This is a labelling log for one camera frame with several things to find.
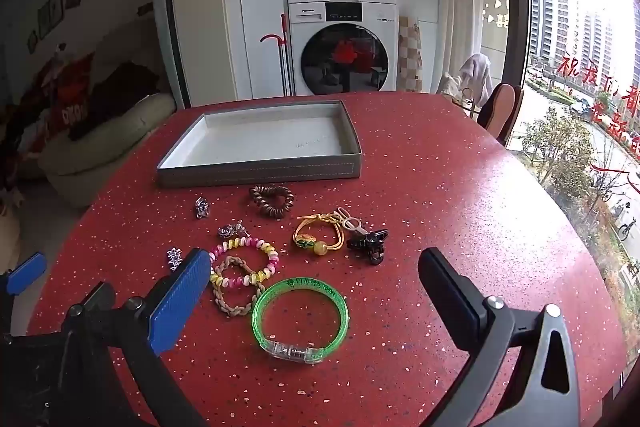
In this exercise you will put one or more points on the green translucent bangle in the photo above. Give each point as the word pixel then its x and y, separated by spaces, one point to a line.
pixel 260 307

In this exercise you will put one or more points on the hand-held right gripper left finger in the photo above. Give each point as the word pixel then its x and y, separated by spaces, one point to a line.
pixel 180 302

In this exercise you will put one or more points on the large framed wall picture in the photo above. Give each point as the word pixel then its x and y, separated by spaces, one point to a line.
pixel 50 13

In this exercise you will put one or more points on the pale draped towel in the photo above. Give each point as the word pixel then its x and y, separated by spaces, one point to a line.
pixel 477 77

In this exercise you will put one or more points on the beige bag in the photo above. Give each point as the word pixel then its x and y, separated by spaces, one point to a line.
pixel 450 87

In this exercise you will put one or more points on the dark brown clothing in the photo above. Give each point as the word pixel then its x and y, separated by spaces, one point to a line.
pixel 120 92

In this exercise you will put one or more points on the white curtain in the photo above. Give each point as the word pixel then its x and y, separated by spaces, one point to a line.
pixel 460 7

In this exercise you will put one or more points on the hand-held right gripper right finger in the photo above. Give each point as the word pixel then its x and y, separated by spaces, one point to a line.
pixel 440 287

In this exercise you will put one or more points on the cream leather sofa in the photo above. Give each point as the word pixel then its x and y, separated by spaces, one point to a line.
pixel 100 157

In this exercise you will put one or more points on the grey shallow cardboard box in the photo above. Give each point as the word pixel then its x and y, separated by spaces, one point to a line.
pixel 260 142

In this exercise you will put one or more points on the brown wooden chair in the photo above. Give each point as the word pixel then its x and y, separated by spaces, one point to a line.
pixel 502 107

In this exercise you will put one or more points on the black claw hair clip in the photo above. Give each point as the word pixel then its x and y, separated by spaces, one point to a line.
pixel 367 242

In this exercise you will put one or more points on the white washing machine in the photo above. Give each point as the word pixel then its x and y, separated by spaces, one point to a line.
pixel 310 22

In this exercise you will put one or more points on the red window decal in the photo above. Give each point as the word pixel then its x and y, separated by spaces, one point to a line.
pixel 570 66

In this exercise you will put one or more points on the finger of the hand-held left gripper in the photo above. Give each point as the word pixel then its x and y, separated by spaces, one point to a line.
pixel 27 274
pixel 45 382

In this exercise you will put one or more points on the red printed clothing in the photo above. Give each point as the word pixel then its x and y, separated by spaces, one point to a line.
pixel 70 102

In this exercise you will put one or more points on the checkered beige panel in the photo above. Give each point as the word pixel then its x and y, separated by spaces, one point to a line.
pixel 410 57

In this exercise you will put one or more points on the white tall cabinet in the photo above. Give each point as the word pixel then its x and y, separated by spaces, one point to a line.
pixel 260 7

